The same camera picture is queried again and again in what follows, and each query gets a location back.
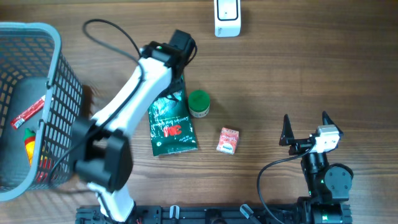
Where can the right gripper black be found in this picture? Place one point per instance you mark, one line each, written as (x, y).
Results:
(299, 145)

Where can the small red tissue packet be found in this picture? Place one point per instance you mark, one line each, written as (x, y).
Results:
(228, 141)

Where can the green lid spice jar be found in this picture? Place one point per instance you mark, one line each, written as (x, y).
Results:
(199, 103)

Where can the green 3M gloves package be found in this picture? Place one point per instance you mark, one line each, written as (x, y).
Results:
(171, 127)

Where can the red snack stick packet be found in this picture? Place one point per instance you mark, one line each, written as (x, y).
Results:
(19, 120)

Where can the red sauce bottle green cap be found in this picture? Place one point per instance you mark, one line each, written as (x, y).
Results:
(29, 143)

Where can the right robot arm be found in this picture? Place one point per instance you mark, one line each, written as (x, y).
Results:
(328, 184)

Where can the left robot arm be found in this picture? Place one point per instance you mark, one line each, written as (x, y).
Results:
(101, 153)

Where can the white barcode scanner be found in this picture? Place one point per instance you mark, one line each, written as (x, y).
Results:
(227, 14)

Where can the grey plastic shopping basket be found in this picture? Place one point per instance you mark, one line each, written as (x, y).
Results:
(32, 65)

